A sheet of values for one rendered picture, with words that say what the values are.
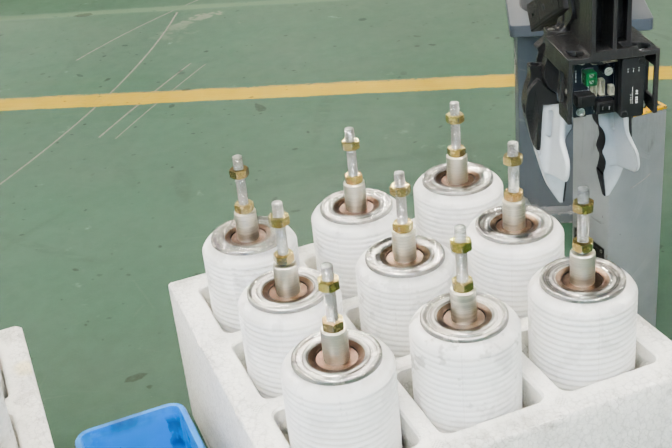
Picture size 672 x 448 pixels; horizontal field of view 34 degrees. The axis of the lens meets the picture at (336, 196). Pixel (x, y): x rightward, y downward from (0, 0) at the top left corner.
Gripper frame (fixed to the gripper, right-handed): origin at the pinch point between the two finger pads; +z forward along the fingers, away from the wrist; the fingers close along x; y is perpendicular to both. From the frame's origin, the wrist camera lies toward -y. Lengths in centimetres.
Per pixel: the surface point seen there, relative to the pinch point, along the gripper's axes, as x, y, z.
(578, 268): -0.7, 1.8, 7.6
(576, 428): -3.5, 9.8, 18.4
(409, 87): 5, -112, 35
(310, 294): -23.9, -2.9, 9.2
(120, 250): -48, -64, 35
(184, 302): -36.3, -16.9, 16.7
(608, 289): 1.5, 3.3, 9.3
